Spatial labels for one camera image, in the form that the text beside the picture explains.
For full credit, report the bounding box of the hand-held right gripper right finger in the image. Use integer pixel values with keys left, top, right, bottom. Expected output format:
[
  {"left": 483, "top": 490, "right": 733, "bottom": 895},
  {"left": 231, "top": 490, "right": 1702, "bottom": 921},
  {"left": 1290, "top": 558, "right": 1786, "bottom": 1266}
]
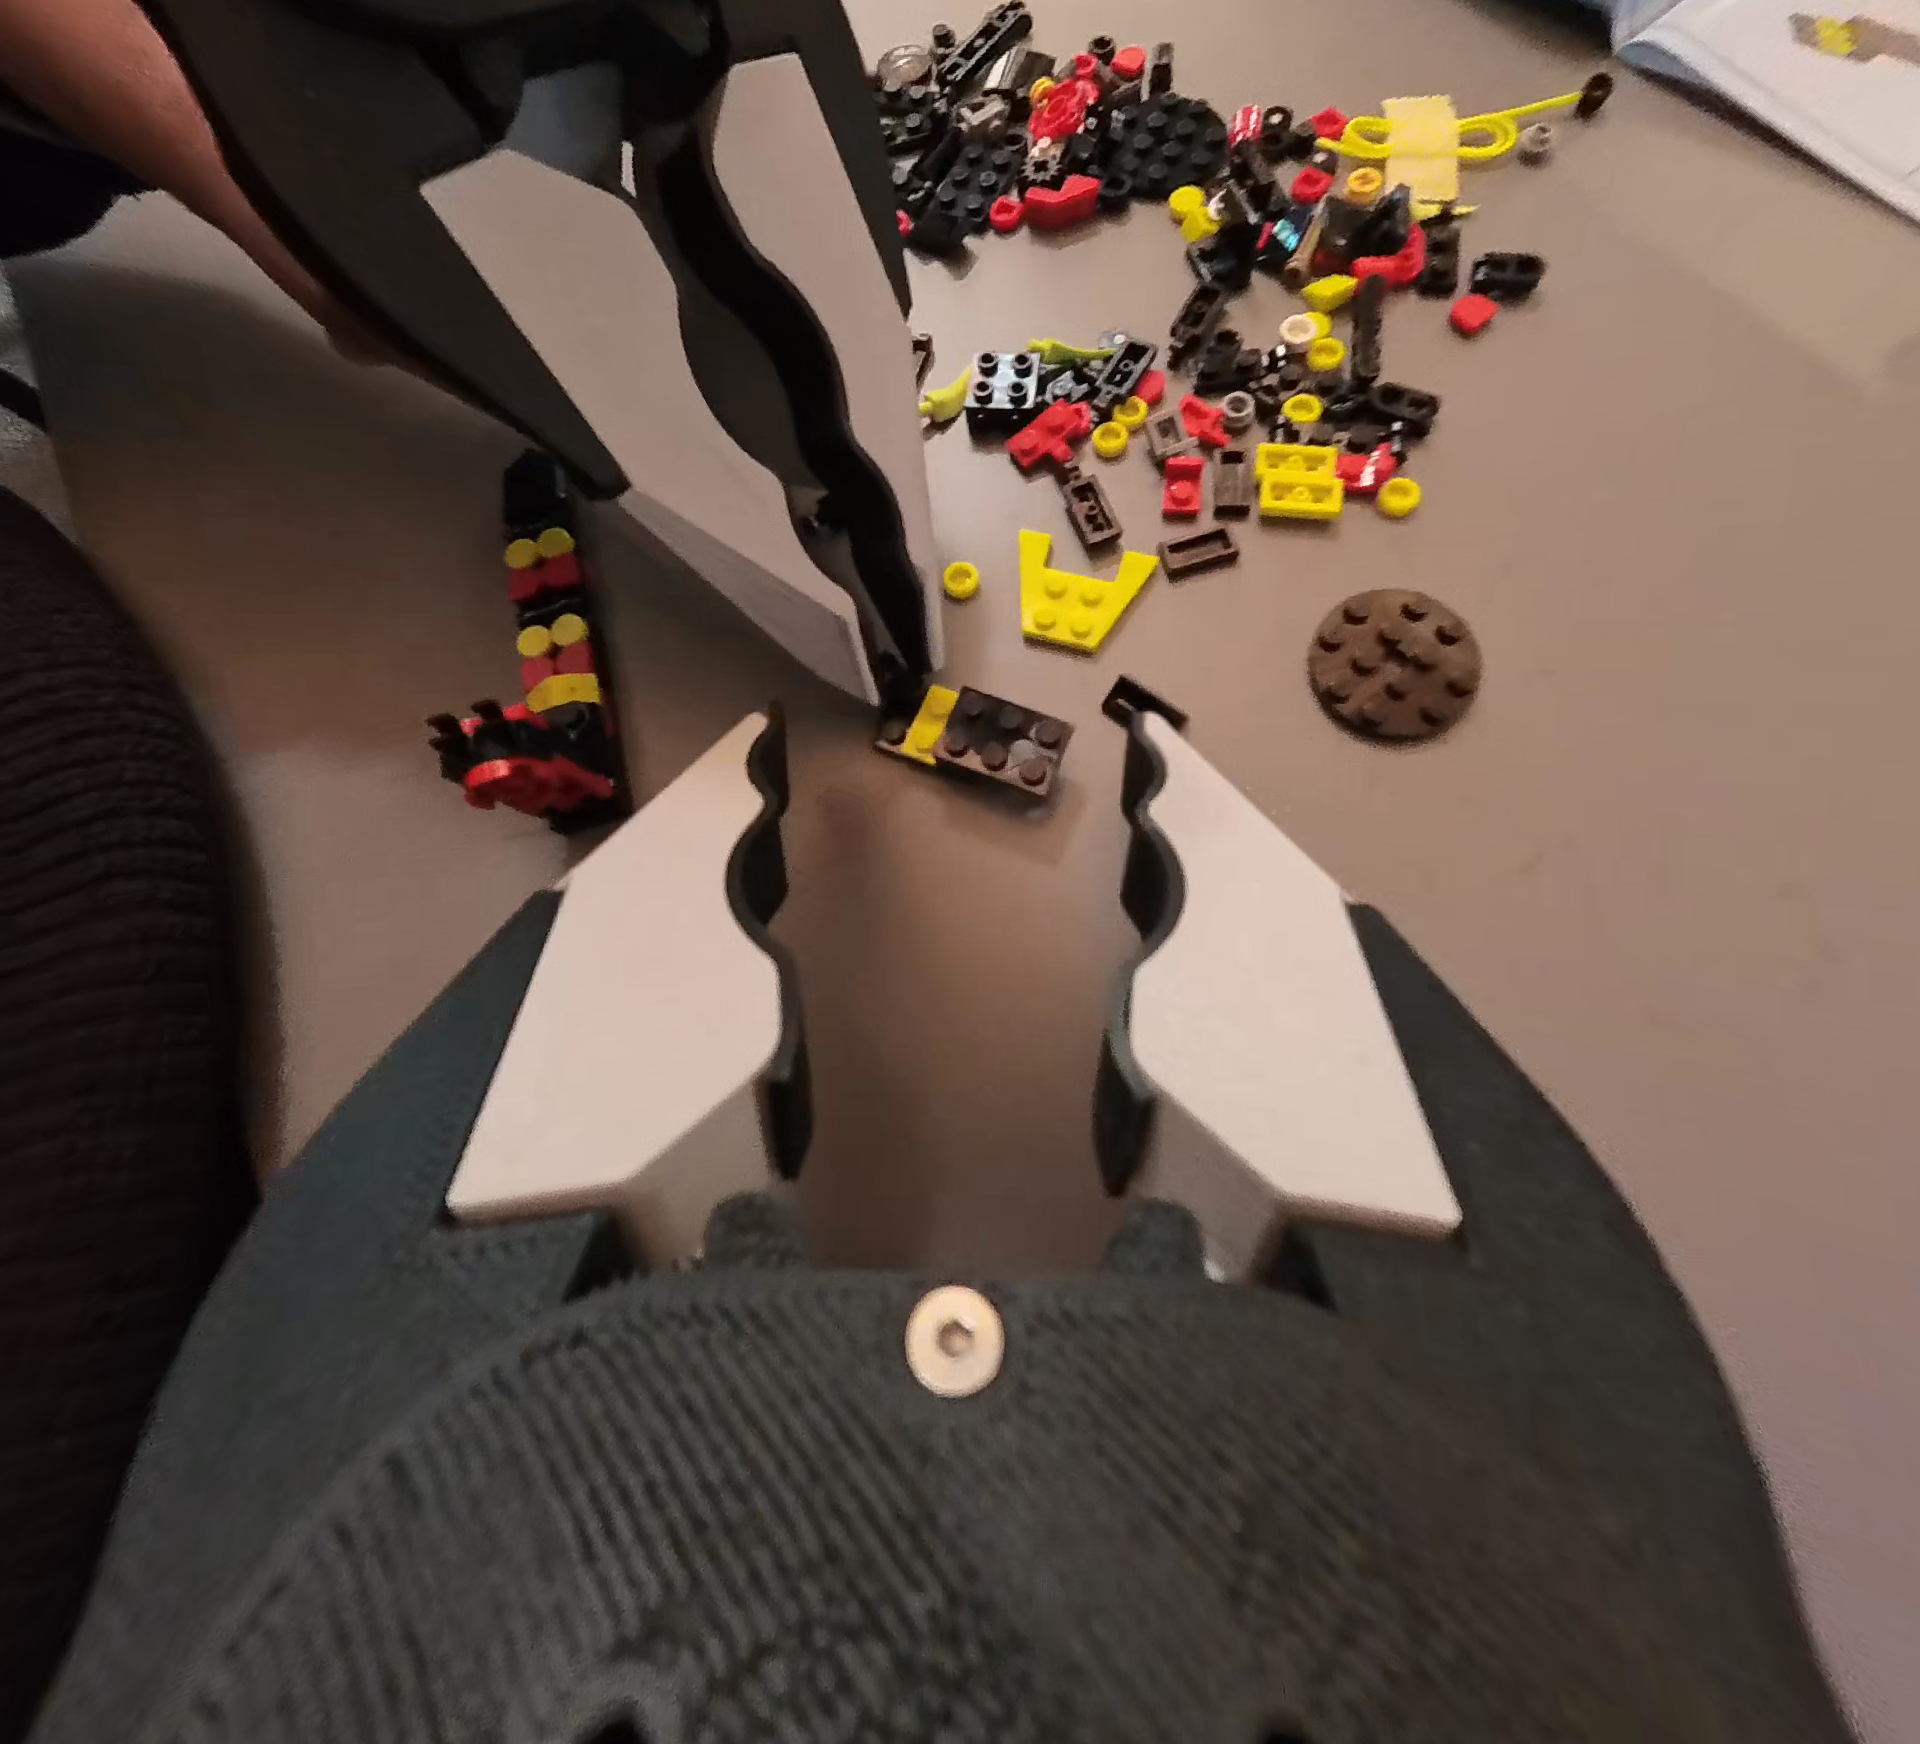
[{"left": 1094, "top": 705, "right": 1465, "bottom": 1283}]

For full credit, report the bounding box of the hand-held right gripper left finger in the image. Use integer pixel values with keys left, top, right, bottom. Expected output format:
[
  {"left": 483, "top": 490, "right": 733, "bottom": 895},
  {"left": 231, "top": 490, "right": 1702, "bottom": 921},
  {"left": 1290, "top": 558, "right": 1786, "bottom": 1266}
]
[{"left": 448, "top": 705, "right": 815, "bottom": 1262}]

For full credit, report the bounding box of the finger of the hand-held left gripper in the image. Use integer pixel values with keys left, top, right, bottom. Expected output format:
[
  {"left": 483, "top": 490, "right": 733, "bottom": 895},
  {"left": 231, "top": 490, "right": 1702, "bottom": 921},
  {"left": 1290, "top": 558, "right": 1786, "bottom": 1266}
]
[
  {"left": 420, "top": 63, "right": 902, "bottom": 710},
  {"left": 652, "top": 48, "right": 948, "bottom": 681}
]

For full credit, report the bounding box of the person's left forearm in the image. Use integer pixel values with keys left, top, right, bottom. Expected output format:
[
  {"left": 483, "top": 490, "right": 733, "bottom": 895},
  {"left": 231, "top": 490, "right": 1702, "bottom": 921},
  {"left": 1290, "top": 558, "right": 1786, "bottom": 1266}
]
[{"left": 0, "top": 0, "right": 393, "bottom": 366}]

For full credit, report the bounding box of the pile of loose lego pieces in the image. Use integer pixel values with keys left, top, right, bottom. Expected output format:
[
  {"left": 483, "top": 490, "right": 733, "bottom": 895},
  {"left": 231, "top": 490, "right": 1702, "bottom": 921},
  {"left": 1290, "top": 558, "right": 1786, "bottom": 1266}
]
[{"left": 873, "top": 0, "right": 1615, "bottom": 527}]

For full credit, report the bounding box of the partly built lego model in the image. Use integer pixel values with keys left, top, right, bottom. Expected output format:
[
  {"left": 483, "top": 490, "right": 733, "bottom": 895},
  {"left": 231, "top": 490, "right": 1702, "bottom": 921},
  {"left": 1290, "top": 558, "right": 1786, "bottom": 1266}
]
[{"left": 427, "top": 451, "right": 632, "bottom": 834}]

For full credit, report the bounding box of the dark round lego plate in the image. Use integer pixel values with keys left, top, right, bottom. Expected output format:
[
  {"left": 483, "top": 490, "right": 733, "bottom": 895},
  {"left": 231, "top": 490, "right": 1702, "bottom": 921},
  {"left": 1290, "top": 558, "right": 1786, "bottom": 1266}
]
[{"left": 1309, "top": 589, "right": 1483, "bottom": 744}]

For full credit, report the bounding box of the yellow wedge lego plate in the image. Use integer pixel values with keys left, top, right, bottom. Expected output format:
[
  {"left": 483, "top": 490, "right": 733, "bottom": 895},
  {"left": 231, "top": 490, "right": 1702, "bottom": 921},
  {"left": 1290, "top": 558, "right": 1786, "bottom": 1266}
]
[{"left": 1017, "top": 528, "right": 1162, "bottom": 643}]

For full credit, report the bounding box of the person's dark knit clothing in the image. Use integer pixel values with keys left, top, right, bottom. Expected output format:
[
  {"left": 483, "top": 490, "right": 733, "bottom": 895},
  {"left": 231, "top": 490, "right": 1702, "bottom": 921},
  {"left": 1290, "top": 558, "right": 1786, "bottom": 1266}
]
[{"left": 0, "top": 485, "right": 280, "bottom": 1702}]

